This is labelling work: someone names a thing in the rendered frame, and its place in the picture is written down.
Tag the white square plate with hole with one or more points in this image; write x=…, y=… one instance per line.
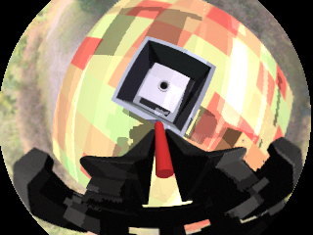
x=161, y=77

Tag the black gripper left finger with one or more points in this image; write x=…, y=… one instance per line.
x=134, y=167

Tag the red peg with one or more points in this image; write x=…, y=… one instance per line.
x=163, y=158

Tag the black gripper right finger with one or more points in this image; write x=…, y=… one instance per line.
x=192, y=163

